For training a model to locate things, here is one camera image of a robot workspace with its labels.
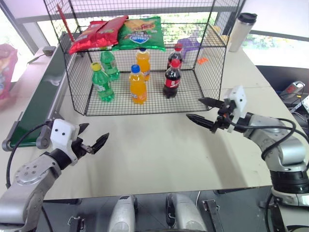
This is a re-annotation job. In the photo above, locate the red chip bag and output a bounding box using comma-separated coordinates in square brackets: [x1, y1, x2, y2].
[69, 21, 107, 55]
[96, 14, 129, 48]

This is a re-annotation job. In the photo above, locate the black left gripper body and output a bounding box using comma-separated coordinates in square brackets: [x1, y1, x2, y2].
[71, 137, 95, 160]

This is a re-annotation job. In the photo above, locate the purple plastic object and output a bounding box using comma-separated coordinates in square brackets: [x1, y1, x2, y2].
[181, 35, 206, 64]

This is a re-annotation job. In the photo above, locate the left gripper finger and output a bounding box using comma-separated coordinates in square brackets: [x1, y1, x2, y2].
[77, 123, 90, 135]
[91, 132, 110, 155]

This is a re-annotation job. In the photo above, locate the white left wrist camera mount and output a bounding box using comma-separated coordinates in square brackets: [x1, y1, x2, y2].
[50, 118, 81, 166]

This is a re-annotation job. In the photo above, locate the black metal bracket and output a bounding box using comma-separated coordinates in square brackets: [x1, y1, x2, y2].
[201, 199, 224, 232]

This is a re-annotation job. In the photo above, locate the red plastic stick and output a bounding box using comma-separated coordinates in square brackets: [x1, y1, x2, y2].
[56, 3, 74, 43]

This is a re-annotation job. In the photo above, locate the pink snack bag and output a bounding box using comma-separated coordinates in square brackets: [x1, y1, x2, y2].
[0, 43, 18, 101]

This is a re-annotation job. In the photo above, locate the red grey handheld device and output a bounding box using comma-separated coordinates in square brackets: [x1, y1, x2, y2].
[279, 80, 306, 99]

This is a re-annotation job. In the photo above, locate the green chip bag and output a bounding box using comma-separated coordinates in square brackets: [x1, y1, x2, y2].
[112, 15, 167, 53]

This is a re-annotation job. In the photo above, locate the black wire rack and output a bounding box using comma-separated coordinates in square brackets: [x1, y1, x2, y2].
[43, 0, 242, 117]

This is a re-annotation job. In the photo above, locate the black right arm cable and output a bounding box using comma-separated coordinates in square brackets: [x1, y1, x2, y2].
[237, 117, 297, 159]

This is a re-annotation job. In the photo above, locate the white tumbler black lid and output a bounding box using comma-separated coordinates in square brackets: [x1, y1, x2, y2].
[228, 12, 258, 53]

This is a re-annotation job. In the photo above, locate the orange soda bottle blue cap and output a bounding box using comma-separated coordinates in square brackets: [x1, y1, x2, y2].
[128, 64, 148, 105]
[135, 47, 152, 82]

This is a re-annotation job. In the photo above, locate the white perforated strip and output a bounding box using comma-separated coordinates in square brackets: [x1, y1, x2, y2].
[290, 93, 309, 114]

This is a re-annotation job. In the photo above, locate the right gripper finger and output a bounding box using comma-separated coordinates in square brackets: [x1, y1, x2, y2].
[198, 97, 224, 111]
[186, 113, 217, 131]

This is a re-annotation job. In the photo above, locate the green soda bottle yellow cap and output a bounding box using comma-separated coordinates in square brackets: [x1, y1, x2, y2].
[91, 62, 115, 102]

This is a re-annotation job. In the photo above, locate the grey box with cable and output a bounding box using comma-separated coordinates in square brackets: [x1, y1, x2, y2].
[42, 46, 56, 57]

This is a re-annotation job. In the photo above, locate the green conveyor belt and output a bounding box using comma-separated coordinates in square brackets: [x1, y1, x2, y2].
[1, 45, 73, 153]

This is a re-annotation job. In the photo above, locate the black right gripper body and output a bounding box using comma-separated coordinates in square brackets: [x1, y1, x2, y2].
[210, 102, 239, 134]

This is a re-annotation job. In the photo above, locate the silver rounded leg cover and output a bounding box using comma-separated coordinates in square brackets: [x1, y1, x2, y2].
[107, 194, 139, 232]
[166, 192, 209, 232]

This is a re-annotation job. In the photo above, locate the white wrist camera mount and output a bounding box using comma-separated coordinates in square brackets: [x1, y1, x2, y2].
[223, 85, 247, 133]
[50, 118, 81, 166]

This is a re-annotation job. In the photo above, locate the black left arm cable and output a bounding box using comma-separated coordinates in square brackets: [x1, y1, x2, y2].
[5, 121, 53, 189]

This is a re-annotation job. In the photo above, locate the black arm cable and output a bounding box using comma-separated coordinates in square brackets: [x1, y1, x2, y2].
[5, 121, 53, 189]
[237, 117, 297, 159]

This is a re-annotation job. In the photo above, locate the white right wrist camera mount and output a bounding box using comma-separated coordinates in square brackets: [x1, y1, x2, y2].
[223, 85, 247, 133]

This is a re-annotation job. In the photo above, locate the cola bottle red cap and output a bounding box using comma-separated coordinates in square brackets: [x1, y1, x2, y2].
[162, 58, 182, 99]
[166, 43, 184, 71]

